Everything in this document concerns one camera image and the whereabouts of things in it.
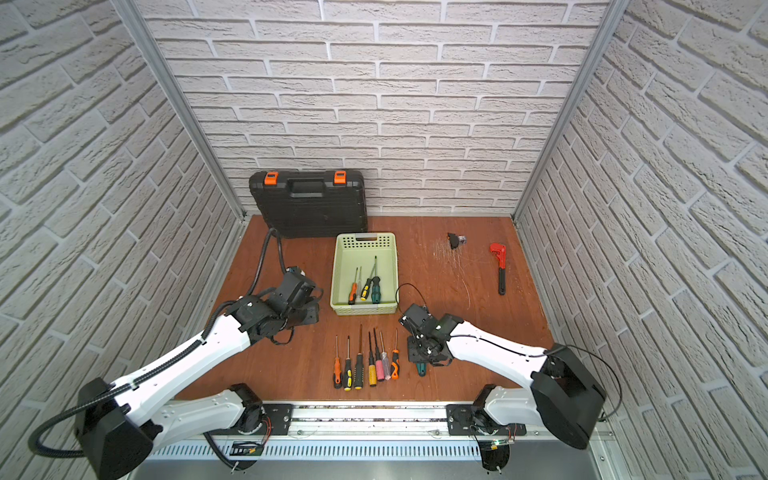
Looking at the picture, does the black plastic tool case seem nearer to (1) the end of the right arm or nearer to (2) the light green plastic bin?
(2) the light green plastic bin

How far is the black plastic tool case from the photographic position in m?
0.94

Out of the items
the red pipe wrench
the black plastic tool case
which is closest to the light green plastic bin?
the black plastic tool case

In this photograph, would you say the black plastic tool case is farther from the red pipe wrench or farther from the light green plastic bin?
the red pipe wrench
